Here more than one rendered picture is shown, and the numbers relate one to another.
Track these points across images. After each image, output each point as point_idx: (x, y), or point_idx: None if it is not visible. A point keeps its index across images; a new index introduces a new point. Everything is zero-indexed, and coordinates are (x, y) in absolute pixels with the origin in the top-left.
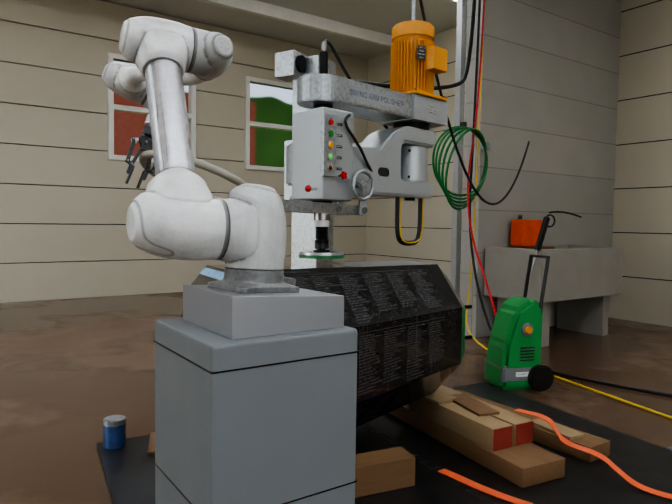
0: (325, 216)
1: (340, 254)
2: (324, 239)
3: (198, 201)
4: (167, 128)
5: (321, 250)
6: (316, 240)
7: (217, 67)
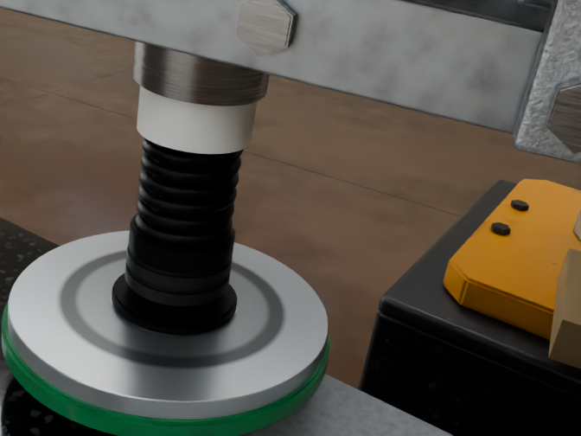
0: (160, 62)
1: (152, 412)
2: (153, 235)
3: None
4: None
5: (142, 297)
6: (133, 216)
7: None
